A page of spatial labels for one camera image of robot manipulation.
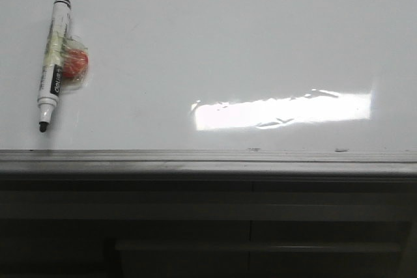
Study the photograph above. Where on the red round magnet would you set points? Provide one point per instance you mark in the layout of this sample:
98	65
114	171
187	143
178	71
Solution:
75	65

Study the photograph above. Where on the white whiteboard marker pen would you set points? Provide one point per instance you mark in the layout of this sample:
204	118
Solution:
52	69

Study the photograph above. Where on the white whiteboard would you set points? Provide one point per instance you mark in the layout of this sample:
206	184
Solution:
255	75

